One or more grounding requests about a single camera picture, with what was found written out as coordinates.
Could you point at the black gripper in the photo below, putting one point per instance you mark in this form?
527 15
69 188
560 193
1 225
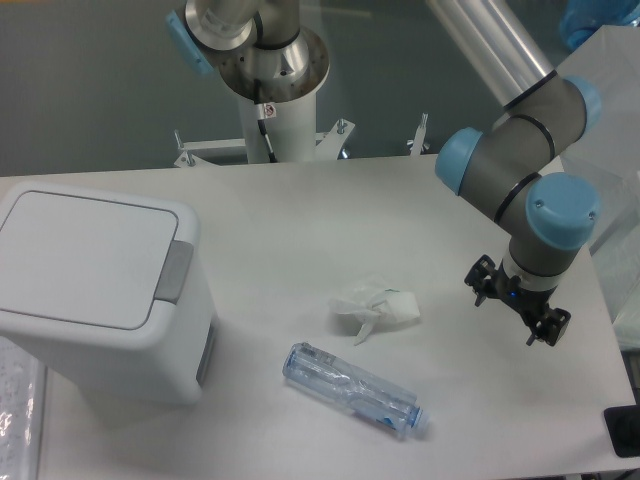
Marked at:
545 324

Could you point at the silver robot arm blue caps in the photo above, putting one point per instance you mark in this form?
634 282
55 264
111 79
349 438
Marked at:
274 66

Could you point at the grey trash can push button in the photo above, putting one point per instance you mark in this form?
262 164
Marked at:
174 272

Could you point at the white trash can body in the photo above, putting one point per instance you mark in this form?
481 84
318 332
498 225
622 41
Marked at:
163 360

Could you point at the white trash can lid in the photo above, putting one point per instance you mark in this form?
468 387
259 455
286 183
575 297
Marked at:
81 260

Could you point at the crumpled white tissue paper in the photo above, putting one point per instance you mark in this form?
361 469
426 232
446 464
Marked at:
373 302

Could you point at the black device at table edge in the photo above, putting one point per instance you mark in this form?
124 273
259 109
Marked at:
623 427

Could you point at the crushed clear plastic bottle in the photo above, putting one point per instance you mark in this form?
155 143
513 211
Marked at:
353 389

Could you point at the translucent plastic cover right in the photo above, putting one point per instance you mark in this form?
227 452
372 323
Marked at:
608 157

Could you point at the clear plastic sheet left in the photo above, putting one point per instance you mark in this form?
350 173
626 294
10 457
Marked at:
23 382

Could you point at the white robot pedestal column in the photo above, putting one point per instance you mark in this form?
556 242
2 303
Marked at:
290 127

